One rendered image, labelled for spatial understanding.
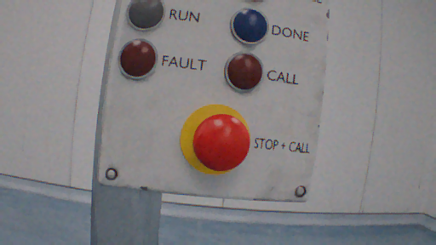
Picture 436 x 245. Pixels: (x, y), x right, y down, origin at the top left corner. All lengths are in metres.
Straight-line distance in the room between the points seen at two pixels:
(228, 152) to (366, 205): 3.98
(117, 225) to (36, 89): 3.45
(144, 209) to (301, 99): 0.16
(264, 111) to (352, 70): 3.75
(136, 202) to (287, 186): 0.13
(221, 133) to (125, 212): 0.14
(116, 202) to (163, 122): 0.10
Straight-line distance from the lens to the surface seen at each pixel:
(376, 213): 4.40
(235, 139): 0.37
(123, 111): 0.39
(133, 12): 0.38
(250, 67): 0.39
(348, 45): 4.14
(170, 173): 0.39
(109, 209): 0.46
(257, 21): 0.40
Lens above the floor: 0.92
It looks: 3 degrees down
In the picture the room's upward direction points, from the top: 7 degrees clockwise
